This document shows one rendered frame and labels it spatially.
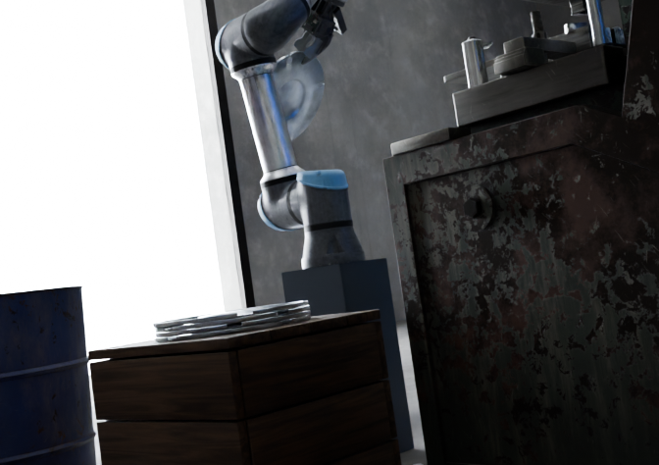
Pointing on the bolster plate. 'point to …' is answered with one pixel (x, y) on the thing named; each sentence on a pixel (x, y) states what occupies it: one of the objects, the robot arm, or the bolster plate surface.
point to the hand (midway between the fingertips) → (304, 59)
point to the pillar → (595, 16)
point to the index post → (475, 62)
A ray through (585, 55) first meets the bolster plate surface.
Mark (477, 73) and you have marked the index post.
